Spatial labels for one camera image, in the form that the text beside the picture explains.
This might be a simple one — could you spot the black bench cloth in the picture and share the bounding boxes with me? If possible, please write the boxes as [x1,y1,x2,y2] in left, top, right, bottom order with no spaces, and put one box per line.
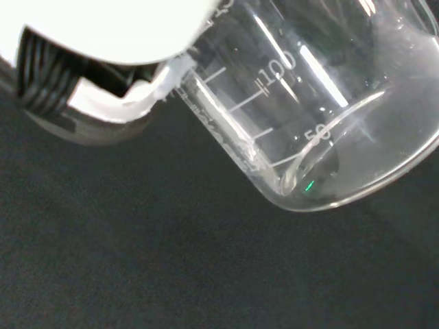
[0,77,439,329]

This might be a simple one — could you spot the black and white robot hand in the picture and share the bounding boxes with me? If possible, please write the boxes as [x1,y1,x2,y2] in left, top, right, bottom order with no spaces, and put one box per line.
[0,0,227,147]

